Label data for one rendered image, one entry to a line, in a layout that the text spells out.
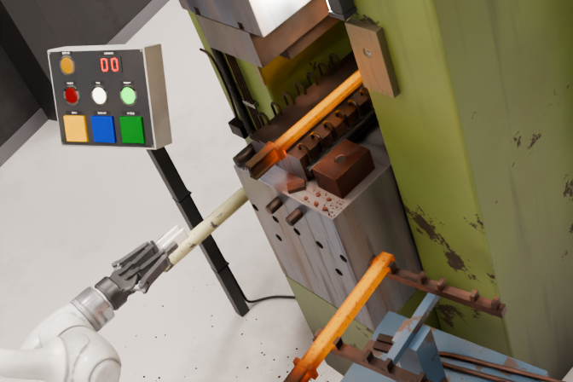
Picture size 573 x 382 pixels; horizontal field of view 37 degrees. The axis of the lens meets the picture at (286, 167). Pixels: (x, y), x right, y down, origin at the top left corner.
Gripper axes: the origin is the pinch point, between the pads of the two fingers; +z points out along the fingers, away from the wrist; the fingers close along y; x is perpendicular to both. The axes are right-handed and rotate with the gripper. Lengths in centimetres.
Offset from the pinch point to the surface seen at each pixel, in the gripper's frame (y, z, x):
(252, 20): 11, 35, 41
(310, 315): -11, 29, -69
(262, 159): 1.2, 29.0, 1.8
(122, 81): -48, 25, 12
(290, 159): 3.4, 34.9, -2.5
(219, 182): -121, 67, -100
